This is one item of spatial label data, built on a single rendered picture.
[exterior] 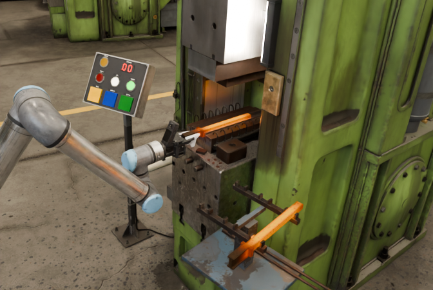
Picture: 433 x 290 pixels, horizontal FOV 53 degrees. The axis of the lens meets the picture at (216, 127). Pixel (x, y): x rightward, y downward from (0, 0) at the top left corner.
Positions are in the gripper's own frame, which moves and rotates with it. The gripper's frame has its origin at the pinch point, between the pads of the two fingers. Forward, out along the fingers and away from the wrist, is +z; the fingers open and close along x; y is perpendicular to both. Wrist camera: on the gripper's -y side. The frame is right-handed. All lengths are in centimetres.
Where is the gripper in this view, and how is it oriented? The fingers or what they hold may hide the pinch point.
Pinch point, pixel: (196, 132)
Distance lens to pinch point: 200.5
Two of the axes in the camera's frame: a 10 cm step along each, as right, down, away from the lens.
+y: -0.2, 8.7, 4.9
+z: 7.8, -2.9, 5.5
